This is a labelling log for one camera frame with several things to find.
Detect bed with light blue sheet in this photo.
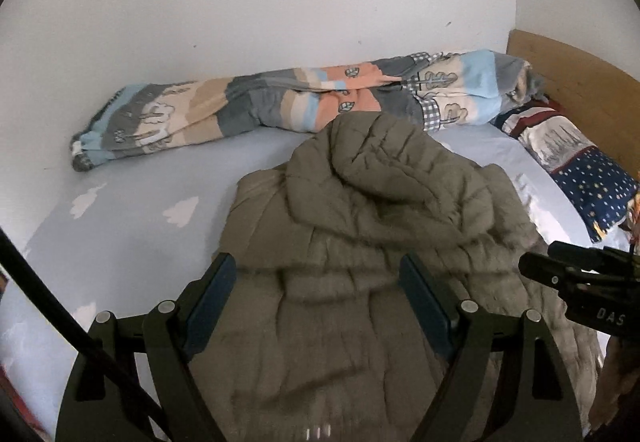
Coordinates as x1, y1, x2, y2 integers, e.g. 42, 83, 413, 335
0, 125, 636, 442

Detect navy star print pillow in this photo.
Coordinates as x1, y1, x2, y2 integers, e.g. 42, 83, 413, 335
492, 97, 640, 244

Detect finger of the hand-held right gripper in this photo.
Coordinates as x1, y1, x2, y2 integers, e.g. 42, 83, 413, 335
518, 252, 593, 295
547, 241, 638, 269

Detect orange plush toy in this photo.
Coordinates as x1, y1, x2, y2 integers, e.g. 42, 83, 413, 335
626, 189, 640, 253

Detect black cable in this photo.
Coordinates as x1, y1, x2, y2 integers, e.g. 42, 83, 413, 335
0, 227, 171, 442

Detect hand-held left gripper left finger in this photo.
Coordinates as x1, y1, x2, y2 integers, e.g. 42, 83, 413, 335
56, 253, 238, 442

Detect wooden headboard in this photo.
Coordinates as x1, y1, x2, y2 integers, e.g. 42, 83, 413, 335
506, 29, 640, 188

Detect patchwork printed blanket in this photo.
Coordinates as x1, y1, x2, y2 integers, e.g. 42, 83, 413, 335
70, 50, 546, 173

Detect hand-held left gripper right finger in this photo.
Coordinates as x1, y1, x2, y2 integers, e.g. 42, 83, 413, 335
399, 252, 583, 442

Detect olive puffer jacket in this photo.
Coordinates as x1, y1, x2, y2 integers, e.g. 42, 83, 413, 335
212, 111, 606, 442

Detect person's right forearm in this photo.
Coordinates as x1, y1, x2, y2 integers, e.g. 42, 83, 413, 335
587, 336, 640, 442

